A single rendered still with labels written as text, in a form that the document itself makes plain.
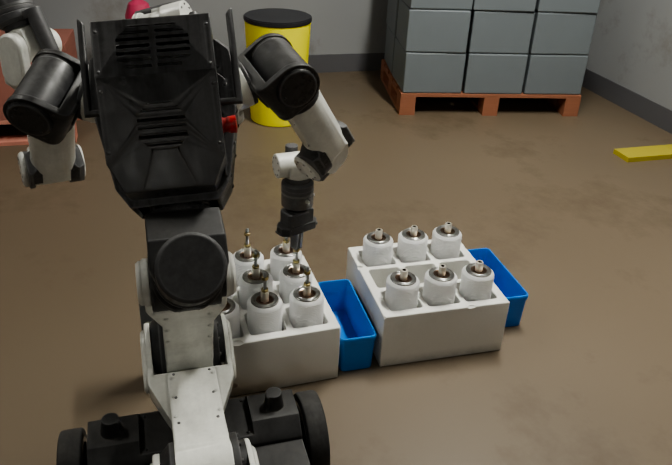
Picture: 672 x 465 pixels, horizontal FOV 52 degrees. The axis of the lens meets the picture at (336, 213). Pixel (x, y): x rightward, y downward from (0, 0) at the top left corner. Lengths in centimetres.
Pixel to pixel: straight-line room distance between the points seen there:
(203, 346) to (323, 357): 51
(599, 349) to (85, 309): 162
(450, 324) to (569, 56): 244
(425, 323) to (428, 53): 218
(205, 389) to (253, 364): 42
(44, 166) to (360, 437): 101
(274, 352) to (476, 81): 252
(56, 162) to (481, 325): 126
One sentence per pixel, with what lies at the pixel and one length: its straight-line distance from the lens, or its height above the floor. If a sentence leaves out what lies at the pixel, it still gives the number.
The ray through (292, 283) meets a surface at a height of 24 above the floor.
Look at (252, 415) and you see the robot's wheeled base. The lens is 161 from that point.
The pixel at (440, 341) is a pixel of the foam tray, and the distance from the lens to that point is 208.
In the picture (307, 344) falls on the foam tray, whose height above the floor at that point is 14.
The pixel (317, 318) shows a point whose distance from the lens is 190.
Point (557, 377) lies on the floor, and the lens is 216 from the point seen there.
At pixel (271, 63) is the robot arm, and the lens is 134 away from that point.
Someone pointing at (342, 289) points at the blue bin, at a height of 9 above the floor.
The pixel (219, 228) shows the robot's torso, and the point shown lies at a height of 76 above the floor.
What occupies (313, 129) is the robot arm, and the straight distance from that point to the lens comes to 144.
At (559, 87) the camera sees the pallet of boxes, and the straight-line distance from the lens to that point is 422.
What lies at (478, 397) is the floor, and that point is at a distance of 202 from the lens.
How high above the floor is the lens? 134
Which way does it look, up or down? 28 degrees down
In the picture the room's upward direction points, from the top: 3 degrees clockwise
